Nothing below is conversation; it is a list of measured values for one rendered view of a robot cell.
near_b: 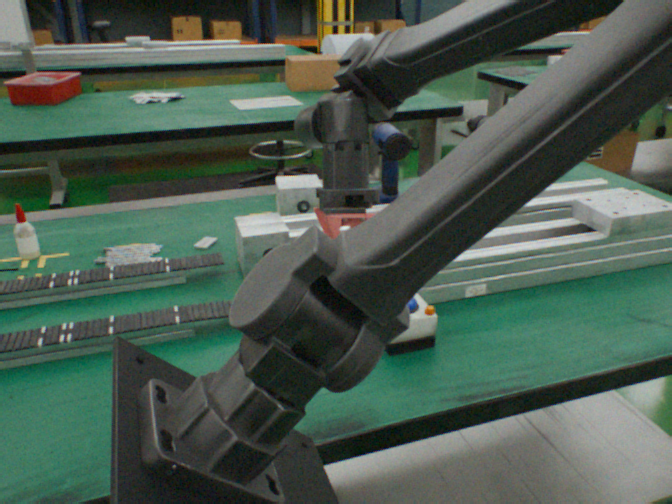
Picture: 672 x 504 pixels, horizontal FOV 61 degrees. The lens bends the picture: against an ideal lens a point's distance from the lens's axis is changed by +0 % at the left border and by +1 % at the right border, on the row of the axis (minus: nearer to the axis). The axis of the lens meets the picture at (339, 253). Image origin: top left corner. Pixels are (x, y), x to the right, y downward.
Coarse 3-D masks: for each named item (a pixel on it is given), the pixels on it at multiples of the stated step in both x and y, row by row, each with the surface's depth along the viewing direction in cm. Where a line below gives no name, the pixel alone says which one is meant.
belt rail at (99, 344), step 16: (112, 336) 89; (128, 336) 90; (144, 336) 91; (160, 336) 92; (176, 336) 92; (16, 352) 85; (32, 352) 86; (48, 352) 87; (64, 352) 88; (80, 352) 88; (96, 352) 89; (0, 368) 86
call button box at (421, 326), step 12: (420, 300) 92; (420, 312) 89; (420, 324) 88; (432, 324) 88; (408, 336) 88; (420, 336) 89; (432, 336) 90; (396, 348) 88; (408, 348) 89; (420, 348) 90
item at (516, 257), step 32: (544, 224) 114; (576, 224) 115; (480, 256) 101; (512, 256) 103; (544, 256) 106; (576, 256) 108; (608, 256) 112; (640, 256) 114; (448, 288) 102; (480, 288) 104; (512, 288) 107
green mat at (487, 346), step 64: (0, 256) 120; (64, 256) 120; (0, 320) 98; (64, 320) 98; (448, 320) 98; (512, 320) 98; (576, 320) 98; (640, 320) 98; (0, 384) 82; (64, 384) 82; (384, 384) 82; (448, 384) 82; (512, 384) 82; (0, 448) 71; (64, 448) 71
